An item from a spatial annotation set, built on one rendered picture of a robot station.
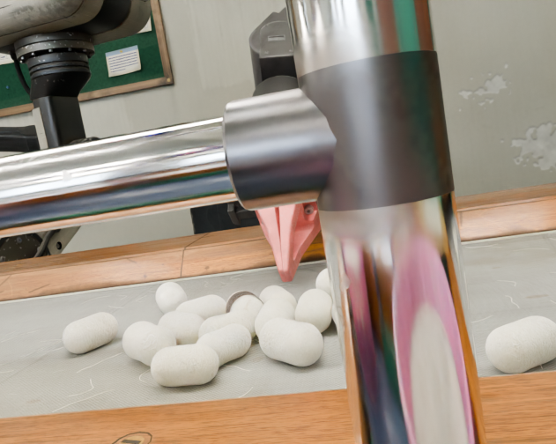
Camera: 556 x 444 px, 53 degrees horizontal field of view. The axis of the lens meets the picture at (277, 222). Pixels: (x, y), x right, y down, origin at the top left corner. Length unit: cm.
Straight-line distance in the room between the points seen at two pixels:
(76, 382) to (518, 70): 230
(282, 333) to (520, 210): 29
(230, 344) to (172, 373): 3
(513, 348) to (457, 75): 223
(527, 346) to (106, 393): 19
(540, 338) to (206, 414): 13
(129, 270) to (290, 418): 39
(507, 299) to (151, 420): 21
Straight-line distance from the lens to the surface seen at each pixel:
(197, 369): 26
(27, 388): 33
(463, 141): 243
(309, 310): 29
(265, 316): 29
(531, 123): 249
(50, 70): 112
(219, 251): 51
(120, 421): 19
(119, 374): 31
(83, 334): 35
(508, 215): 50
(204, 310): 34
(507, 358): 23
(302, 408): 17
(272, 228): 39
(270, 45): 53
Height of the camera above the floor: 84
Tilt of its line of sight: 7 degrees down
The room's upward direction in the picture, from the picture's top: 10 degrees counter-clockwise
